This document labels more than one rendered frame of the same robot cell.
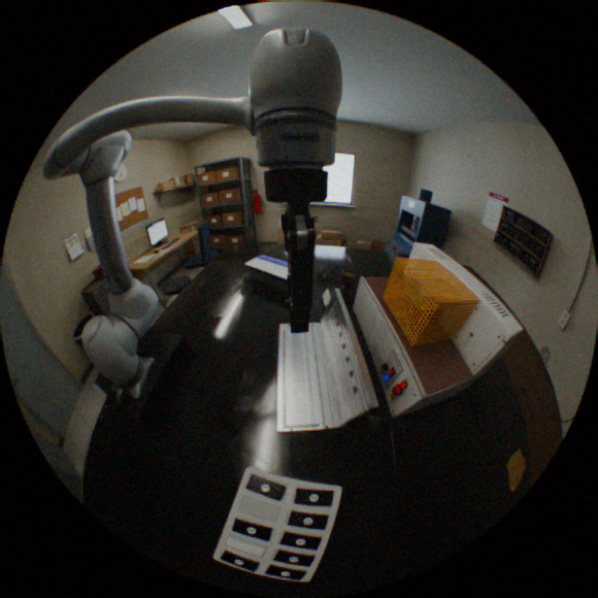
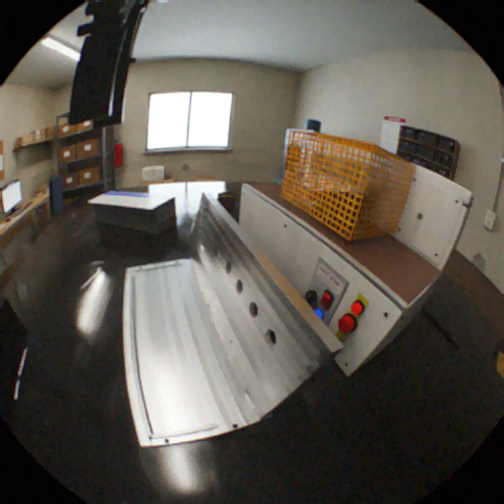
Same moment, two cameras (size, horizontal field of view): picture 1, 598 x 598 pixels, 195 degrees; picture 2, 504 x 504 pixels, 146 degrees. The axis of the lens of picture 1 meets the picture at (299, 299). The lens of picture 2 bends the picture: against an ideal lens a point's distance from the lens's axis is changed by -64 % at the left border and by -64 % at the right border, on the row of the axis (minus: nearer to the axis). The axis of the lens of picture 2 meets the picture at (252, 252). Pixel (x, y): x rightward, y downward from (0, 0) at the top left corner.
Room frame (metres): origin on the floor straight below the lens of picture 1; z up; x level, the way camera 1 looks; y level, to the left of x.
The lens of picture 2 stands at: (0.05, -0.06, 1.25)
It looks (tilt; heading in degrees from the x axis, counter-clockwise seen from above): 32 degrees down; 335
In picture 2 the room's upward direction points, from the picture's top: 7 degrees clockwise
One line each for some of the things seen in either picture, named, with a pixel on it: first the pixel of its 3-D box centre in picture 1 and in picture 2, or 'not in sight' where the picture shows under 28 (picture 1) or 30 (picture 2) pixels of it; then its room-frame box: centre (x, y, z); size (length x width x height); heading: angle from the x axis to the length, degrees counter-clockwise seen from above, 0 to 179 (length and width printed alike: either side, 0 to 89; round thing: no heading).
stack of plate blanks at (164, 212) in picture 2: (279, 273); (130, 209); (0.92, 0.12, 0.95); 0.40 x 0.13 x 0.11; 56
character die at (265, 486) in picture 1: (265, 487); not in sight; (-0.09, 0.09, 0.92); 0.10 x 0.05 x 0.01; 73
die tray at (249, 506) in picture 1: (276, 535); not in sight; (-0.25, 0.06, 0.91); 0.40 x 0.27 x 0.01; 167
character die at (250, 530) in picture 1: (251, 530); not in sight; (-0.24, 0.12, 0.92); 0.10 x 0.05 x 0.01; 80
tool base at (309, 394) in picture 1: (307, 367); (172, 327); (0.31, -0.03, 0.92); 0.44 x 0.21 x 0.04; 3
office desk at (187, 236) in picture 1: (168, 266); (21, 240); (2.27, 2.24, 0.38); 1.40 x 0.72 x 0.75; 175
